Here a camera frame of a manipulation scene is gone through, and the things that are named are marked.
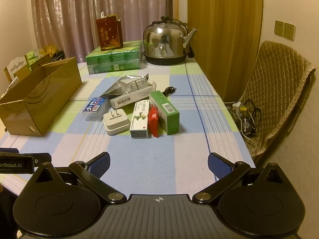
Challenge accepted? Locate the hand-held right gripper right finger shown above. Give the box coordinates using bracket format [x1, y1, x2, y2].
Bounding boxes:
[192, 152, 287, 204]

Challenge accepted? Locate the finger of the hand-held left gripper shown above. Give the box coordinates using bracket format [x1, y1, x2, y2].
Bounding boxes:
[32, 153, 52, 165]

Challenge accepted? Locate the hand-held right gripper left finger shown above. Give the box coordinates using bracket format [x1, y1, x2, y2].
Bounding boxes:
[32, 152, 127, 204]

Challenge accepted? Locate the white power adapter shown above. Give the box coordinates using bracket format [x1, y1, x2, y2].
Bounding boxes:
[103, 109, 131, 136]

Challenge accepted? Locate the blue dental floss box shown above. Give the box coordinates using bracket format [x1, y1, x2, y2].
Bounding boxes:
[82, 97, 110, 121]

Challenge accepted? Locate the white medicine box plant print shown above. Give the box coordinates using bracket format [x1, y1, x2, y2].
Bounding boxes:
[129, 100, 151, 139]

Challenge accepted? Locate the red packet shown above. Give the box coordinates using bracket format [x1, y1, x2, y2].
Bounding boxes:
[148, 105, 160, 138]

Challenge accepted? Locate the green medicine box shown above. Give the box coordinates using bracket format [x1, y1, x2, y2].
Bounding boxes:
[149, 91, 180, 135]

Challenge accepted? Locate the brown cardboard box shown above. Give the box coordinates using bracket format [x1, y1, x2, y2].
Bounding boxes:
[0, 57, 83, 137]

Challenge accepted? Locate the white box with barcode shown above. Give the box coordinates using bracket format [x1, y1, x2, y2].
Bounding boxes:
[110, 85, 155, 108]

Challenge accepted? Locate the silver foil bag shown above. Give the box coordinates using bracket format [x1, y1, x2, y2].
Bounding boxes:
[100, 73, 149, 99]

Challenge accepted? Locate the white power strip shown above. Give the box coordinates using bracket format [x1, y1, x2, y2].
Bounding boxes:
[224, 101, 244, 113]

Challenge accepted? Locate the stack of green packets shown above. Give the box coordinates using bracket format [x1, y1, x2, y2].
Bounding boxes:
[25, 50, 42, 71]

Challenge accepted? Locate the black bag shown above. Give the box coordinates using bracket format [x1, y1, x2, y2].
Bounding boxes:
[51, 50, 66, 61]

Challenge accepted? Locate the green tissue multipack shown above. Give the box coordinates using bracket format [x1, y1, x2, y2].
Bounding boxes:
[85, 40, 144, 74]

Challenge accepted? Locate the yellow plastic bag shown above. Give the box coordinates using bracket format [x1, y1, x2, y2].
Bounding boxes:
[38, 44, 59, 58]

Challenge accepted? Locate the red gift box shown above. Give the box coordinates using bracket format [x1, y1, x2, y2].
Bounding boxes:
[96, 12, 124, 52]

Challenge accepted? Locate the steel electric kettle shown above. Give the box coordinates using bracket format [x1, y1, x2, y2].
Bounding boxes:
[143, 16, 200, 66]

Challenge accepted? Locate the yellow curtain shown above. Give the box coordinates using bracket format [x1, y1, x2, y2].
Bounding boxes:
[187, 0, 264, 102]

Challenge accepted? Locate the pink shiny curtain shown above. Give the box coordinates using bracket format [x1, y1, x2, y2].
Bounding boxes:
[31, 0, 173, 64]

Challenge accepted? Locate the white cable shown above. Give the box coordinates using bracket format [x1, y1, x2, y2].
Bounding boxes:
[240, 129, 258, 153]

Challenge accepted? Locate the black cable bundle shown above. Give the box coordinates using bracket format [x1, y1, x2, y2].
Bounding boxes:
[239, 100, 262, 137]

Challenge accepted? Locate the wall socket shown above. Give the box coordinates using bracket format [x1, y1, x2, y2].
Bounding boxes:
[274, 20, 286, 37]
[284, 22, 296, 41]

